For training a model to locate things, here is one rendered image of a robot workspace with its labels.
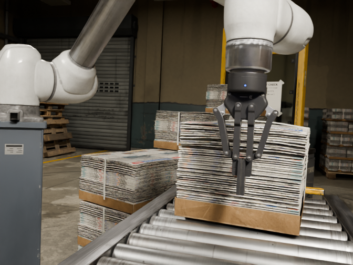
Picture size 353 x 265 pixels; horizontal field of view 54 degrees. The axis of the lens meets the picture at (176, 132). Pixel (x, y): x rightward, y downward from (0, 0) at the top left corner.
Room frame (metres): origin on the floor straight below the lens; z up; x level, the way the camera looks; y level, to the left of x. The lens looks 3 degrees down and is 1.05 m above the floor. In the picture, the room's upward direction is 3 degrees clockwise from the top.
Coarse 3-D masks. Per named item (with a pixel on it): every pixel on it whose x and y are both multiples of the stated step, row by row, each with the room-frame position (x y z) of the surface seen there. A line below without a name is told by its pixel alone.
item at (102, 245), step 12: (168, 192) 1.09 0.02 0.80; (156, 204) 0.94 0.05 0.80; (132, 216) 0.82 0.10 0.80; (144, 216) 0.82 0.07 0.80; (120, 228) 0.73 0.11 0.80; (132, 228) 0.73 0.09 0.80; (96, 240) 0.65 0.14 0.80; (108, 240) 0.66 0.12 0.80; (120, 240) 0.66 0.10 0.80; (84, 252) 0.59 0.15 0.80; (96, 252) 0.60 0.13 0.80; (108, 252) 0.61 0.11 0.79; (60, 264) 0.54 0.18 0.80; (72, 264) 0.55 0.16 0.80; (84, 264) 0.55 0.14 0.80
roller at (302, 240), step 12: (156, 216) 0.83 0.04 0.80; (192, 228) 0.78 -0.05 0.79; (204, 228) 0.78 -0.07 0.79; (216, 228) 0.77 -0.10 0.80; (228, 228) 0.77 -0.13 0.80; (240, 228) 0.77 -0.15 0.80; (276, 240) 0.73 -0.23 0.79; (288, 240) 0.73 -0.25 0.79; (300, 240) 0.72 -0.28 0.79; (312, 240) 0.72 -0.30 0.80; (324, 240) 0.72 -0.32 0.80; (336, 240) 0.72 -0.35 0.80
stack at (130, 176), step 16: (96, 160) 1.64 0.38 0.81; (112, 160) 1.57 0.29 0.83; (128, 160) 1.58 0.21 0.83; (144, 160) 1.60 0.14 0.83; (160, 160) 1.62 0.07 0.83; (176, 160) 1.73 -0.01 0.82; (96, 176) 1.64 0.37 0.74; (112, 176) 1.57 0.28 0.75; (128, 176) 1.51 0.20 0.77; (144, 176) 1.53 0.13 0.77; (160, 176) 1.63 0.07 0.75; (176, 176) 1.75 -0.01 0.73; (96, 192) 1.63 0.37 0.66; (112, 192) 1.56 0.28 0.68; (128, 192) 1.51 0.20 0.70; (144, 192) 1.55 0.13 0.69; (160, 192) 1.64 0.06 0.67; (80, 208) 1.70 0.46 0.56; (96, 208) 1.63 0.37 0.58; (112, 208) 1.60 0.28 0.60; (80, 224) 1.69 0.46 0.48; (96, 224) 1.63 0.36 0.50; (112, 224) 1.57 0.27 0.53
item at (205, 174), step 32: (192, 128) 0.81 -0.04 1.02; (256, 128) 0.75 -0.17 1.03; (288, 128) 0.78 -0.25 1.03; (192, 160) 0.81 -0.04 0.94; (224, 160) 0.78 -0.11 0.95; (256, 160) 0.76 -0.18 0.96; (288, 160) 0.73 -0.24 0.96; (192, 192) 0.81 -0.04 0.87; (224, 192) 0.78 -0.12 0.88; (256, 192) 0.76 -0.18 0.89; (288, 192) 0.73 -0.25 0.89
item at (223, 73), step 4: (224, 32) 3.17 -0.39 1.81; (224, 36) 3.17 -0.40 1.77; (224, 40) 3.17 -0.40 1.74; (224, 44) 3.17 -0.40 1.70; (224, 48) 3.17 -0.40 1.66; (224, 52) 3.17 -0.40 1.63; (224, 56) 3.16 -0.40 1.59; (224, 60) 3.16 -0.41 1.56; (224, 64) 3.16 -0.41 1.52; (224, 68) 3.16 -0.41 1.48; (224, 72) 3.16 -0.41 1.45; (228, 72) 3.16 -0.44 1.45; (224, 76) 3.16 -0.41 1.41; (224, 80) 3.16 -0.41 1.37
